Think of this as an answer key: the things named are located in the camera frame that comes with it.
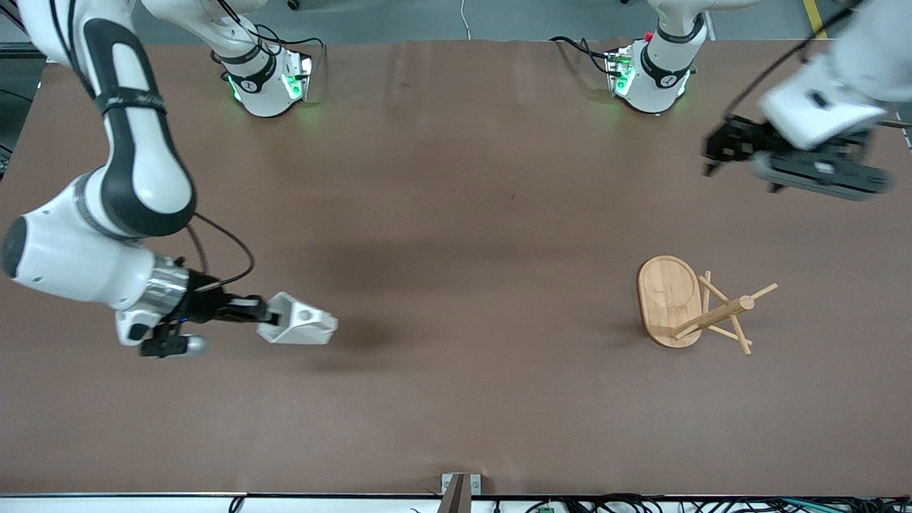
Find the black arm wrist cable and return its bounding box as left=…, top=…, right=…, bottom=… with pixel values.
left=723, top=0, right=866, bottom=122
left=187, top=212, right=256, bottom=293

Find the black left arm wrist cable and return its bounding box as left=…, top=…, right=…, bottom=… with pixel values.
left=723, top=0, right=866, bottom=122

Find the white faceted plastic cup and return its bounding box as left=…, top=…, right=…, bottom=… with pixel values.
left=256, top=291, right=339, bottom=346

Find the aluminium post with bracket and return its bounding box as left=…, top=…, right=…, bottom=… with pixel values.
left=440, top=473, right=482, bottom=513

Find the black right arm wrist cable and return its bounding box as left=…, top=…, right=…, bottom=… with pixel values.
left=187, top=212, right=256, bottom=293

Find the black arm base cable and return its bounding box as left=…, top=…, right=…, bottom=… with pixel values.
left=549, top=36, right=615, bottom=73
left=214, top=0, right=328, bottom=68

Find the black right arm base cable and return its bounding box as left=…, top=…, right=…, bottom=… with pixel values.
left=214, top=0, right=328, bottom=68

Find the black cable bundle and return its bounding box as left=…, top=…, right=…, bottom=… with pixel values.
left=527, top=493, right=912, bottom=513

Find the black left arm base cable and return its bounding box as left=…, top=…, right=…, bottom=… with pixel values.
left=549, top=36, right=615, bottom=73

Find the wooden cup rack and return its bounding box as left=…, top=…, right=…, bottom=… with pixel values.
left=637, top=255, right=779, bottom=356

